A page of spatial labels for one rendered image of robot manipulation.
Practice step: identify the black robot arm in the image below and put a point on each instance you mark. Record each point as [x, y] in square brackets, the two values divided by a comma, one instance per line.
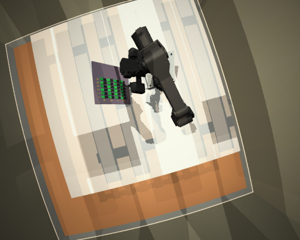
[153, 57]

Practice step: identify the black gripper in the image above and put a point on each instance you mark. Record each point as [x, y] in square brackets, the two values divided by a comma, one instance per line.
[137, 87]

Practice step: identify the grey switch panel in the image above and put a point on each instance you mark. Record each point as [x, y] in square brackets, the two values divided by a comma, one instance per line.
[109, 86]

